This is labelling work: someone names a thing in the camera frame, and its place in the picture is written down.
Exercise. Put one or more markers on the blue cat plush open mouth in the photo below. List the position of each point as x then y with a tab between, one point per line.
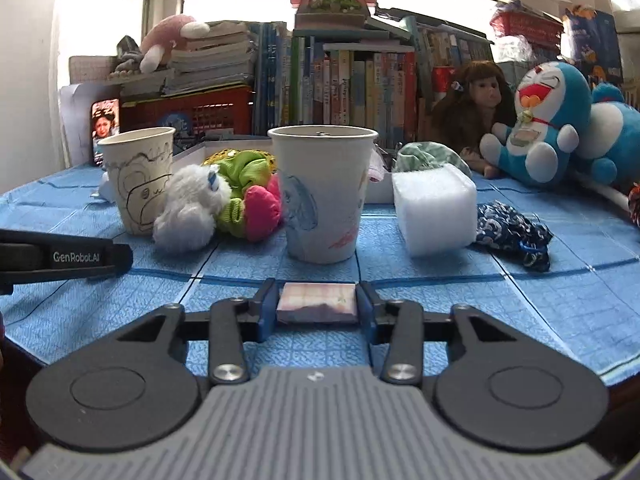
540	125

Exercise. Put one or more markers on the green checked cloth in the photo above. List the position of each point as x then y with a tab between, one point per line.
430	155

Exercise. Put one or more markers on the blue patterned tablecloth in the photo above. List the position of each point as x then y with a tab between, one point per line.
500	300

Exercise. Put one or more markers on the paper cup with black drawing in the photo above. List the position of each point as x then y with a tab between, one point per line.
137	185

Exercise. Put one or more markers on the clear plastic bag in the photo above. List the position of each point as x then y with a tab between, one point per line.
515	50

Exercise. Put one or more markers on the grey plush toy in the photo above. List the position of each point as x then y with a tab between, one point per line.
127	52

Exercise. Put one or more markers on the paper cup with coloured drawing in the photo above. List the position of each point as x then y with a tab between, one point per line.
320	195

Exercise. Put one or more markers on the blue and white plush toy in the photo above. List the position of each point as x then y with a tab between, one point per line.
610	135

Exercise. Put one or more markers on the pink soft block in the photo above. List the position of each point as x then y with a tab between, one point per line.
317	302

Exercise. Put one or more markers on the brown-haired doll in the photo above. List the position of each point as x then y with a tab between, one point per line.
475	110

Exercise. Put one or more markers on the large red plastic basket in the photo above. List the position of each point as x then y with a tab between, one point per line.
200	110

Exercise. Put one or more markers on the white foam block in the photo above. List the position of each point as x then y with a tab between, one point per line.
435	210

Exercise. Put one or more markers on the dark blue patterned cloth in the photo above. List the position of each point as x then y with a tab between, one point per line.
510	232

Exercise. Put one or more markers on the white paper sheet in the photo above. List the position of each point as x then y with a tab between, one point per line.
75	120

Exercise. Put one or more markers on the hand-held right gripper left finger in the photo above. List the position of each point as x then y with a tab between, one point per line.
268	310

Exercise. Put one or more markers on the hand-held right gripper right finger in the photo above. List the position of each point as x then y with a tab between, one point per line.
366	312

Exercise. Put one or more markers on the blue printed box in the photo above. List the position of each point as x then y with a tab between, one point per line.
592	45

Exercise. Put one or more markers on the white rod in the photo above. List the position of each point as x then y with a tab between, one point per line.
600	190

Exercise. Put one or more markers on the red patterned cloth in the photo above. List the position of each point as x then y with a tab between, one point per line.
635	210

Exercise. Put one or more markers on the white cardboard box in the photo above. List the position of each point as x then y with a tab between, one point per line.
385	187

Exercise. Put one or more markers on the white fluffy plush toy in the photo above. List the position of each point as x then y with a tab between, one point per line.
187	210

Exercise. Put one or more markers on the pink and white plush toy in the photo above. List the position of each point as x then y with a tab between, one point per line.
165	40

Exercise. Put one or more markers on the smartphone with lit screen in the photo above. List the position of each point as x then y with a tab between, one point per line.
105	130

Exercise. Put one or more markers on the row of upright books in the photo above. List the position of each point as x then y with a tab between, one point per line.
350	85

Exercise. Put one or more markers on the stack of flat books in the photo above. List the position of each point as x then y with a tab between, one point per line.
210	60

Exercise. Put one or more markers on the red mesh basket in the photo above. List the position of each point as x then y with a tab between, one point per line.
527	25

